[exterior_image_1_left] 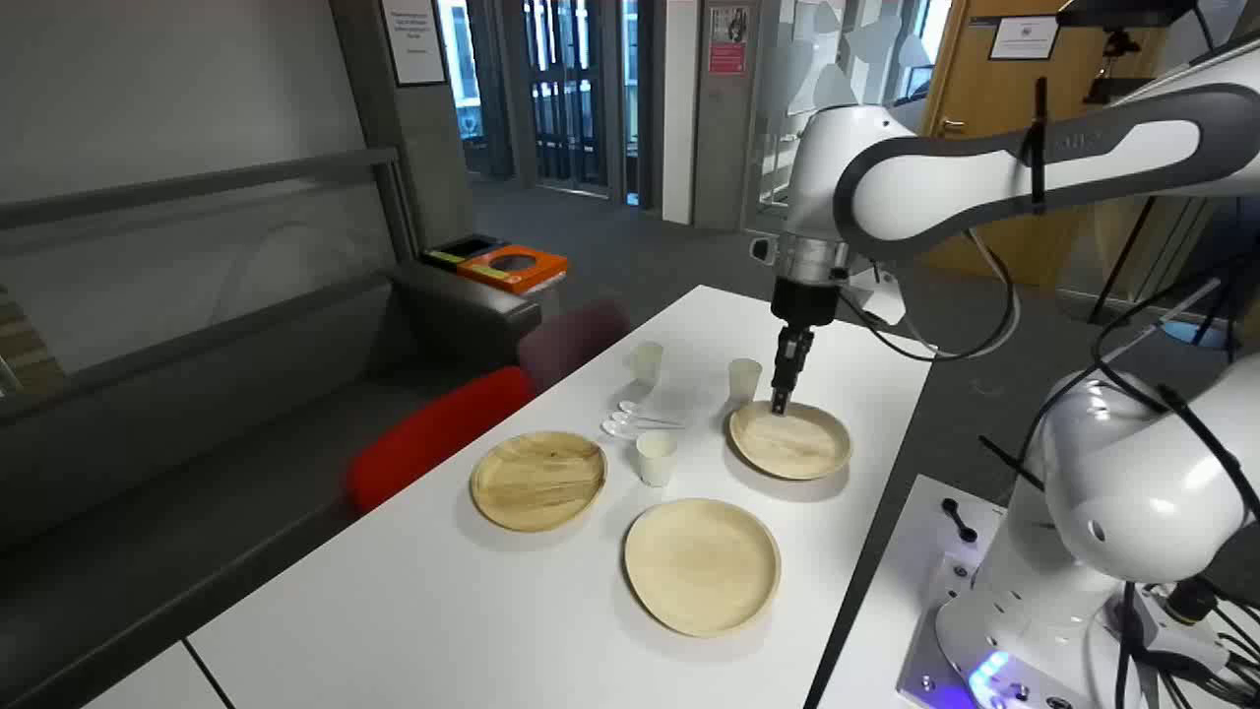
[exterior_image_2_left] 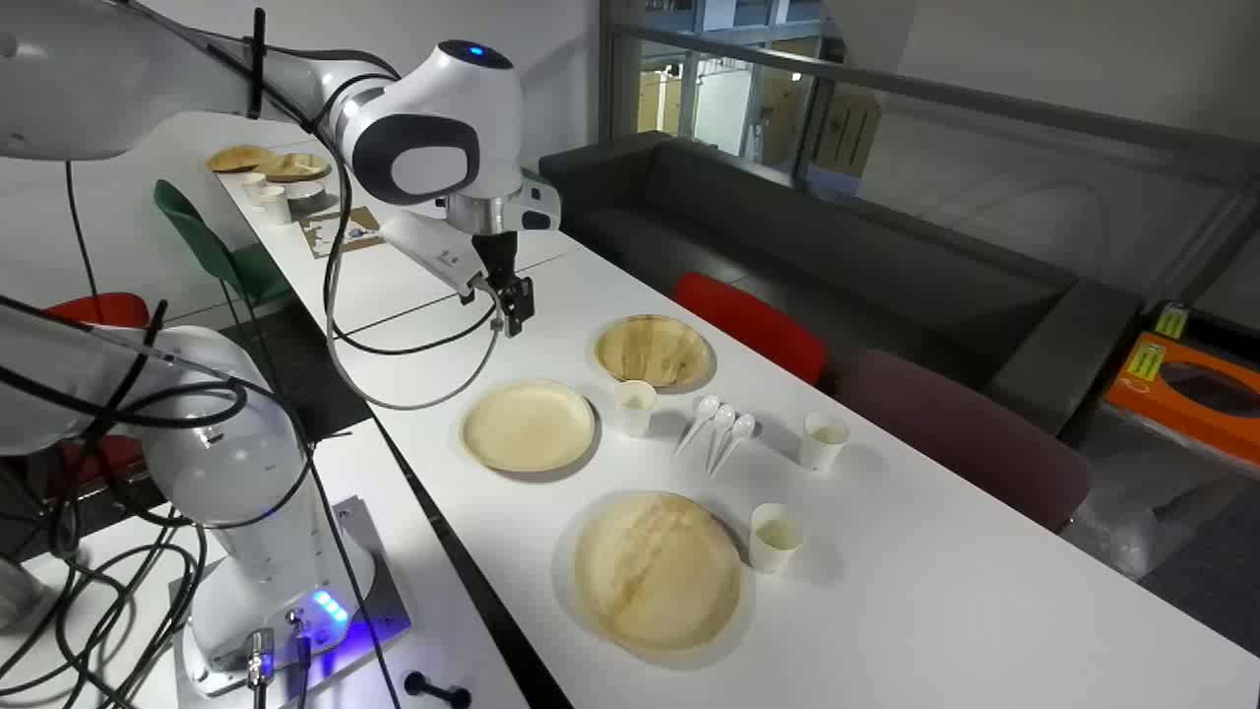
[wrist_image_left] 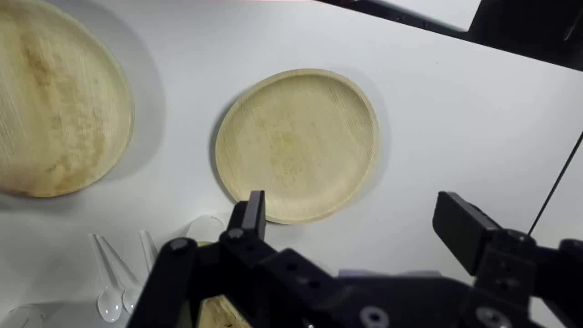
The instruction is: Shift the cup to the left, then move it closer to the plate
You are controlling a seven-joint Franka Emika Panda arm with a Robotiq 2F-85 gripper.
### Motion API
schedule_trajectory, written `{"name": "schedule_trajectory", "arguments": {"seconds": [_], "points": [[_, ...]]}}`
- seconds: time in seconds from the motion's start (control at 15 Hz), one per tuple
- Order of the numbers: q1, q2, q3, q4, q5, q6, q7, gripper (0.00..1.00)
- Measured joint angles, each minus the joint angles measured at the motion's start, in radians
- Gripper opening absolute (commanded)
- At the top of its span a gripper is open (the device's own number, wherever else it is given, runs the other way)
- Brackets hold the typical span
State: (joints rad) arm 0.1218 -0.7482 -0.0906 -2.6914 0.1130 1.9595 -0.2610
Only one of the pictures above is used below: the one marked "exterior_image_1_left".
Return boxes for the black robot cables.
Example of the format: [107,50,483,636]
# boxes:
[976,250,1260,709]

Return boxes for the dark grey sofa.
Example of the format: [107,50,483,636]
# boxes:
[0,267,541,709]

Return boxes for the wall notice sign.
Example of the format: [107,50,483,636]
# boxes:
[380,0,445,88]

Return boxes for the white paper cup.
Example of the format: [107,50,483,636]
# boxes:
[628,344,664,388]
[727,359,765,402]
[632,430,678,490]

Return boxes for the wooden plate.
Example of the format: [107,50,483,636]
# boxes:
[467,430,605,531]
[723,402,850,481]
[621,498,781,637]

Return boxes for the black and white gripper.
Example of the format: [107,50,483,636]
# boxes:
[773,239,840,409]

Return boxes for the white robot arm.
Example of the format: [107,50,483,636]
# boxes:
[773,42,1260,709]

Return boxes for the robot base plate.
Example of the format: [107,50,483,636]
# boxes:
[895,498,1119,709]

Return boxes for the wooden plate near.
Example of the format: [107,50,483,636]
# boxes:
[621,498,781,637]

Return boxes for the wooden door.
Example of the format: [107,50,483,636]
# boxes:
[921,0,1164,293]

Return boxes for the wooden plate right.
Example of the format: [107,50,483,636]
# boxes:
[723,402,850,481]

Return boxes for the maroon chair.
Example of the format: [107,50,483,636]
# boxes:
[514,300,627,388]

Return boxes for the red chair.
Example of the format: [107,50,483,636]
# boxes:
[342,365,537,518]

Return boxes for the wooden plate left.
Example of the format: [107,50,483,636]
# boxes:
[467,430,605,531]

